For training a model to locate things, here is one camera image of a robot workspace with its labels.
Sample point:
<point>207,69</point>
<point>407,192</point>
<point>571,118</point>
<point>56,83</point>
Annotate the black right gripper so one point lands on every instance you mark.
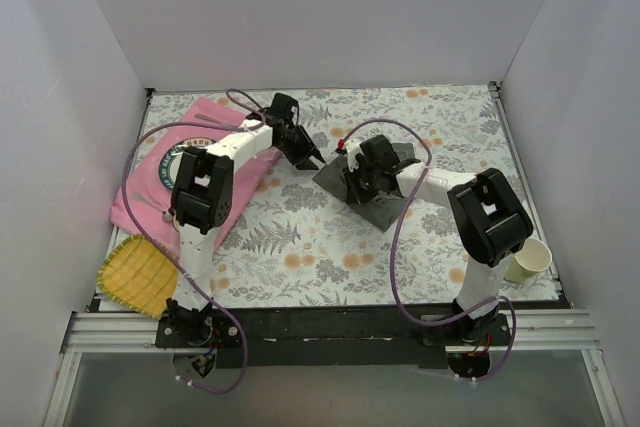
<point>357,185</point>

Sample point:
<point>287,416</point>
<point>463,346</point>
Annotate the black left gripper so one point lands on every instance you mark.
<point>297,142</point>

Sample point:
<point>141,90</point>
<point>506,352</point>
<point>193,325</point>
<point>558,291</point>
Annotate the grey cloth napkin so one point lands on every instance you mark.
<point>383,211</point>

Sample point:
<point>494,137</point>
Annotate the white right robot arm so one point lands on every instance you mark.
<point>491,222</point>

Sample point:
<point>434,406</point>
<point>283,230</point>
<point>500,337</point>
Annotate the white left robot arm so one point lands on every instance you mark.
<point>201,200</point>

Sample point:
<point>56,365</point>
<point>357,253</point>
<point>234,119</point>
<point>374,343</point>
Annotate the floral patterned table mat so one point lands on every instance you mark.
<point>296,245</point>

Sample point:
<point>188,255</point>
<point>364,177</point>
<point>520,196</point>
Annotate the dark round plate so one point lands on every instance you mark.
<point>170,160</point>

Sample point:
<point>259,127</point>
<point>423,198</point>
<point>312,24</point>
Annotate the pink cloth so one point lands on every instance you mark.
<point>148,198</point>

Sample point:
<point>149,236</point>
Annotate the light green mug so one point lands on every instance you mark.
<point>532,259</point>

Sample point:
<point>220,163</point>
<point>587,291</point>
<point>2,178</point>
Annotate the yellow bamboo mat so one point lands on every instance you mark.
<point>138,276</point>

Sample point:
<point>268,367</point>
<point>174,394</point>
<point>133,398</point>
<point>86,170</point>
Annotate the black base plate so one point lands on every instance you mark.
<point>330,336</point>

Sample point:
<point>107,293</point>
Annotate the aluminium frame rail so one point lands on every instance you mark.
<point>551,373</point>

